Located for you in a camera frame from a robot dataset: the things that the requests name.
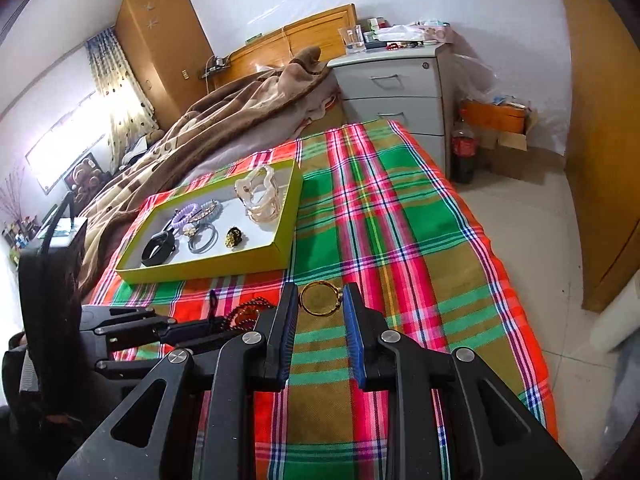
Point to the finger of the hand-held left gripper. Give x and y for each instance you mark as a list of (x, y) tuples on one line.
[(130, 365), (150, 327)]

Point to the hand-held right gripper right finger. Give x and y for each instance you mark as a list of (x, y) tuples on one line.
[(355, 330)]

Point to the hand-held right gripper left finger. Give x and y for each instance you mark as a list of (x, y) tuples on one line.
[(285, 330)]

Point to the yellow-green shallow box tray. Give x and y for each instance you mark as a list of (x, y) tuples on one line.
[(220, 254)]

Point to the gold and black hair ornament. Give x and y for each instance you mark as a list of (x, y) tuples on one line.
[(234, 237)]

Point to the thick black hair band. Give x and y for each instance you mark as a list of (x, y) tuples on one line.
[(150, 257)]

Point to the cluttered shelf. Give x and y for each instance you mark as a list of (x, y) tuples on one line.
[(20, 230)]

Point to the beige translucent hair claw clip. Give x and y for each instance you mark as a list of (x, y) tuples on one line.
[(260, 210)]

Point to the dried flower branches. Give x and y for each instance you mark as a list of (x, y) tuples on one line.
[(12, 192)]

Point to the red green plaid cloth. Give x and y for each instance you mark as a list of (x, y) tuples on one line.
[(400, 210)]

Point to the bright window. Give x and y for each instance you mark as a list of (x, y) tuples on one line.
[(55, 150)]

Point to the pinkish grey bed sheet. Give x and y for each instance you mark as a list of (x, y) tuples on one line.
[(235, 157)]

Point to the brown patterned blanket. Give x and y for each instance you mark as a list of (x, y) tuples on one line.
[(210, 130)]

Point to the cola bottle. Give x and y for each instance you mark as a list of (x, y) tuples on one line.
[(464, 152)]

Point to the dotted patterned curtain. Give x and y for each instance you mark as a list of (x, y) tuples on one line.
[(117, 90)]

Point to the grey drawer nightstand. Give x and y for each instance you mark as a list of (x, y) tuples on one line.
[(390, 100)]

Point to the cardboard box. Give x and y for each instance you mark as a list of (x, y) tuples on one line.
[(510, 155)]

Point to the power strip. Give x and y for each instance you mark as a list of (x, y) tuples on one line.
[(217, 65)]

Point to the clear plastic bag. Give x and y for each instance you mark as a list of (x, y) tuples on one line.
[(475, 75)]

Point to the wooden wardrobe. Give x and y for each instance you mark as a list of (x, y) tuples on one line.
[(160, 45)]

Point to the small red item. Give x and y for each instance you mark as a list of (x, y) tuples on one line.
[(400, 46)]

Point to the clear acrylic holder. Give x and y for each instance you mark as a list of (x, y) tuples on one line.
[(352, 40)]

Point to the wooden bed headboard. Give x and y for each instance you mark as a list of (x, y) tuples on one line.
[(310, 30)]

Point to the white plastic packet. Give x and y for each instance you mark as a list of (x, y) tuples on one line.
[(415, 32)]

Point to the wooden door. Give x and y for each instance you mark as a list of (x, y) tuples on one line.
[(600, 135)]

